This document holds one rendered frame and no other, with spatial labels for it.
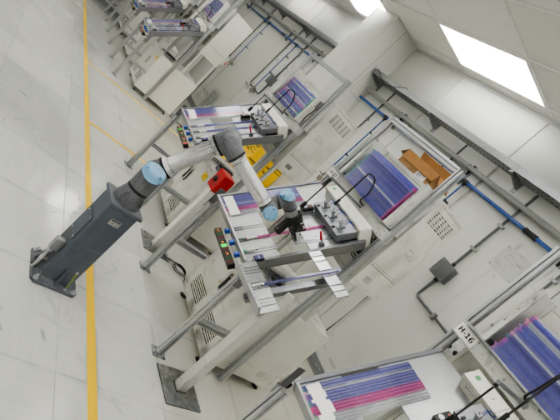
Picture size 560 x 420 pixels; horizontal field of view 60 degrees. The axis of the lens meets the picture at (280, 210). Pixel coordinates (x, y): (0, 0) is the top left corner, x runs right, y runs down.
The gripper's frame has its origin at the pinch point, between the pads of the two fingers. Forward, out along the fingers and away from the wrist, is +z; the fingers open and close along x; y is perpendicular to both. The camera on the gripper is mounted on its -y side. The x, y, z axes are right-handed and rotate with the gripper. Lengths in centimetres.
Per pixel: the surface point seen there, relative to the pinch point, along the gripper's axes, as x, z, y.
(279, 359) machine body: -10, 82, -29
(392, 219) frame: -11, 0, 55
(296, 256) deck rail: -10.0, 0.9, -2.7
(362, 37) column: 329, 33, 202
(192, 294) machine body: 40, 49, -68
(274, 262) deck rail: -10.0, -0.9, -15.1
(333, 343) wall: 57, 186, 24
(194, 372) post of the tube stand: -34, 30, -75
